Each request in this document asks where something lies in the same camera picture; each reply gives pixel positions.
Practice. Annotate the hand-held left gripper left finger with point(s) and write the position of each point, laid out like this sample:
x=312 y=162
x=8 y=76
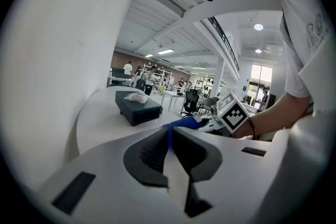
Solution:
x=99 y=165

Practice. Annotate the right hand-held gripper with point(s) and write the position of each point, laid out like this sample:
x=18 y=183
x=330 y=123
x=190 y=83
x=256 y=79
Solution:
x=233 y=115

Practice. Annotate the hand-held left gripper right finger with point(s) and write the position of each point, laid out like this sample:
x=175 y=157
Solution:
x=236 y=165

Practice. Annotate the blue cloth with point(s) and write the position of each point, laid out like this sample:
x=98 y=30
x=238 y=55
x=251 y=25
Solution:
x=183 y=123

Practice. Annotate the person's right forearm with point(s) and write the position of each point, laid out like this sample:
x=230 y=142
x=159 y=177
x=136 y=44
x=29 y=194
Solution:
x=273 y=115

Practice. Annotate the black office chair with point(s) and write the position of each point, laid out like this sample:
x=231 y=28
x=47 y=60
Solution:
x=190 y=102

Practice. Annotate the white desk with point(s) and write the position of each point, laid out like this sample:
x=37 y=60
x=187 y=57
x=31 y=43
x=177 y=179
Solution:
x=173 y=95

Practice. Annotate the dark teal box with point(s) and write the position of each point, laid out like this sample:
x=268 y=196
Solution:
x=136 y=112

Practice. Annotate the glass entrance door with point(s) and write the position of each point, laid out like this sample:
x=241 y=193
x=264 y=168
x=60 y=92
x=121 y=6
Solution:
x=261 y=78

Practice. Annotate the clear plastic packet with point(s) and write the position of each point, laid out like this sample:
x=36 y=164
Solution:
x=136 y=98

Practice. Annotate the ceiling strip light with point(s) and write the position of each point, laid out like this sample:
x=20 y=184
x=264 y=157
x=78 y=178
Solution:
x=166 y=51

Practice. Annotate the black balcony railing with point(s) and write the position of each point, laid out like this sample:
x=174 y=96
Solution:
x=225 y=39

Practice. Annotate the round ceiling light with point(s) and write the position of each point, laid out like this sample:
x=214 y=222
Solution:
x=258 y=26
x=258 y=51

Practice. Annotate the person's white printed t-shirt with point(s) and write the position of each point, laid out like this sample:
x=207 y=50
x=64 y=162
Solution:
x=302 y=34

